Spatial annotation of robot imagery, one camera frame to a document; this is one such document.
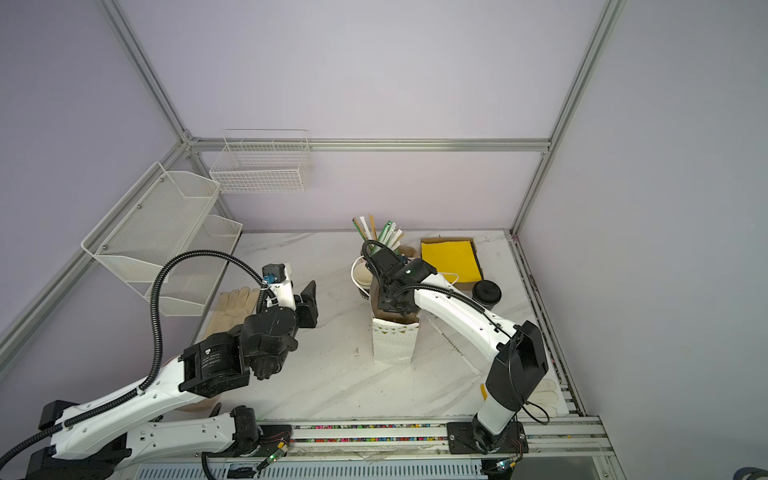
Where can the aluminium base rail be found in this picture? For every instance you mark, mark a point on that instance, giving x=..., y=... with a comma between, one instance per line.
x=425, y=449

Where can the yellow napkin stack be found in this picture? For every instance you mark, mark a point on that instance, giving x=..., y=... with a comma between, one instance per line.
x=450, y=259

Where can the white wire basket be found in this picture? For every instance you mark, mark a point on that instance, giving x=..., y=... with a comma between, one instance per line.
x=263, y=161

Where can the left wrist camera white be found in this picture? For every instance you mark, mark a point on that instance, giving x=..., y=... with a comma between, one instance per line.
x=279, y=290

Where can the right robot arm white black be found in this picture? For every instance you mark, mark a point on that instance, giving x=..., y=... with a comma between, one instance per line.
x=516, y=352

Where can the white glove right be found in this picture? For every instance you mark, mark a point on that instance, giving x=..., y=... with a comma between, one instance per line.
x=548, y=396

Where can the pink straw holder cup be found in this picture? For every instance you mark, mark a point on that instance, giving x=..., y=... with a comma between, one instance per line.
x=370, y=247

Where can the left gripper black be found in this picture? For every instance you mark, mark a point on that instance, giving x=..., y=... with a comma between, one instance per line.
x=307, y=310

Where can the beige glove left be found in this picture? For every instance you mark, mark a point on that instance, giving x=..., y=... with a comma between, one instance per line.
x=231, y=309

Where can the white wrapped straw on table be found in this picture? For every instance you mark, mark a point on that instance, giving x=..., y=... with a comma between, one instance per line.
x=454, y=347

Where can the single black paper cup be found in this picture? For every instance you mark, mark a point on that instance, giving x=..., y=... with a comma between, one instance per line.
x=487, y=293

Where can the cardboard box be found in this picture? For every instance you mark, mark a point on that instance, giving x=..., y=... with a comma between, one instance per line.
x=453, y=261

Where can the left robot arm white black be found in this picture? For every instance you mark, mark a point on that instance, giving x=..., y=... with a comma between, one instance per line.
x=132, y=432

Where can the stack of paper cups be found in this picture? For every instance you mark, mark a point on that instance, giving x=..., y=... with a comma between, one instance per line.
x=361, y=277

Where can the brown pulp cup carrier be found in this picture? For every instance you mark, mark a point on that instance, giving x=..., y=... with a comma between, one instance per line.
x=383, y=310

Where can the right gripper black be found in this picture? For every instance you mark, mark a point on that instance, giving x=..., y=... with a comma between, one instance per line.
x=383, y=304

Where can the white mesh two-tier shelf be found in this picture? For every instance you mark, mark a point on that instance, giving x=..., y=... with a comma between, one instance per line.
x=166, y=213

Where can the white paper takeout bag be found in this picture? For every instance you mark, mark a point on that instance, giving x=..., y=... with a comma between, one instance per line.
x=393, y=344

